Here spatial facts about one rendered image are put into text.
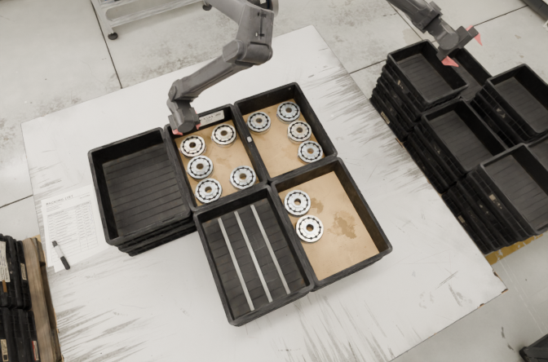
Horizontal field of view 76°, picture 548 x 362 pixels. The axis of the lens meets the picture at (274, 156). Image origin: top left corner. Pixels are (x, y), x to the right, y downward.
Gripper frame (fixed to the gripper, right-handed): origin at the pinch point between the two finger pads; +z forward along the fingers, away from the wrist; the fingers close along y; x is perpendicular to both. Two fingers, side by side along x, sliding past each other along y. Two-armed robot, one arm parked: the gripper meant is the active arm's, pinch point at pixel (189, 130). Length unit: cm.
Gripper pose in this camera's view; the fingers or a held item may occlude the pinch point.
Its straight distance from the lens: 140.8
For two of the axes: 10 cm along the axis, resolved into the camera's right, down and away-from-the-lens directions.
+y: 9.2, -3.7, 1.4
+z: 0.3, 4.2, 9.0
